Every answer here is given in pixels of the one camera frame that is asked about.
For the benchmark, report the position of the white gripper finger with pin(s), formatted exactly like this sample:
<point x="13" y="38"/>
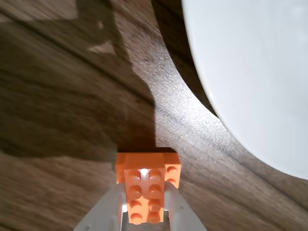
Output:
<point x="179" y="209"/>
<point x="106" y="209"/>

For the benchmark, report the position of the plain orange lego block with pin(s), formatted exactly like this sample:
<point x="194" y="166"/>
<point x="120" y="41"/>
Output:
<point x="144" y="190"/>

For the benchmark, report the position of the orange lego block black print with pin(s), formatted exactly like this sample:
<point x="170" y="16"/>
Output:
<point x="172" y="172"/>

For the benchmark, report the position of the white round plate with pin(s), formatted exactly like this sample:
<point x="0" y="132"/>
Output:
<point x="252" y="72"/>

